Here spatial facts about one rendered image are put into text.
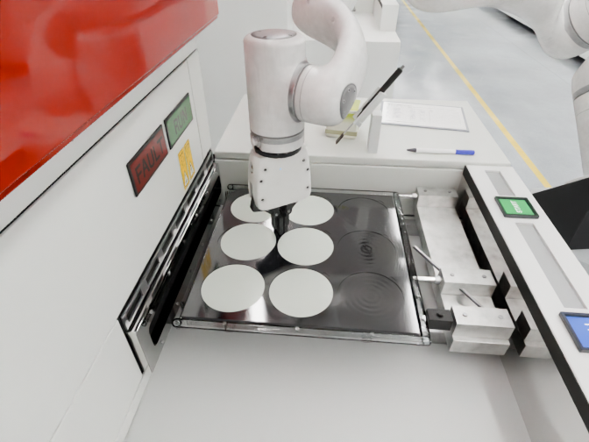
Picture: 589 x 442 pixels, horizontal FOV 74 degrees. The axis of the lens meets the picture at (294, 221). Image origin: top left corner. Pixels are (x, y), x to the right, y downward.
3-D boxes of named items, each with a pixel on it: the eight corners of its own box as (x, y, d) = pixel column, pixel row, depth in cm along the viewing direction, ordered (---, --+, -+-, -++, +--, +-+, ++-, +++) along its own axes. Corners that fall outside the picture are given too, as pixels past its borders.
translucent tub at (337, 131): (323, 137, 88) (325, 108, 84) (329, 124, 94) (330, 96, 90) (357, 140, 87) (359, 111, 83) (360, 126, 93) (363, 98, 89)
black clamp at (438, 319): (426, 329, 57) (429, 317, 55) (423, 317, 59) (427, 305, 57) (450, 331, 57) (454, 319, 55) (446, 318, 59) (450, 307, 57)
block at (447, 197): (416, 206, 82) (419, 194, 80) (414, 196, 85) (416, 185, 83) (455, 208, 81) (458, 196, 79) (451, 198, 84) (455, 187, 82)
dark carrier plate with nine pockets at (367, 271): (181, 318, 57) (180, 316, 57) (231, 189, 84) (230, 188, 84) (418, 336, 55) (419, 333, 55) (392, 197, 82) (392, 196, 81)
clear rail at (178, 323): (171, 329, 56) (169, 323, 55) (174, 321, 57) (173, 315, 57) (431, 348, 54) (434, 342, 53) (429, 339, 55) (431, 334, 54)
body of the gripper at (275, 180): (256, 156, 56) (260, 217, 63) (317, 141, 60) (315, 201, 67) (238, 135, 62) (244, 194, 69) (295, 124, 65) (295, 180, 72)
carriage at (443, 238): (448, 352, 58) (453, 340, 56) (411, 208, 86) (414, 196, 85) (503, 356, 57) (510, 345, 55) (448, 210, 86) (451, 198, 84)
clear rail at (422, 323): (421, 347, 54) (423, 342, 53) (391, 196, 83) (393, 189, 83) (431, 348, 54) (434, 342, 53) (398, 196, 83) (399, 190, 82)
